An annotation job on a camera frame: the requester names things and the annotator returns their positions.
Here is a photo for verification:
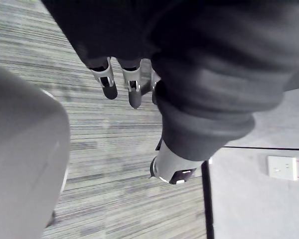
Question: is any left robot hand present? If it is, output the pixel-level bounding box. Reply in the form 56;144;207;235
41;0;299;186

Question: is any black baseboard strip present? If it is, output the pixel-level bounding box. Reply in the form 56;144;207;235
200;160;215;239

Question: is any white wall socket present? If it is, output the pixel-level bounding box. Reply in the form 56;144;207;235
267;155;298;181

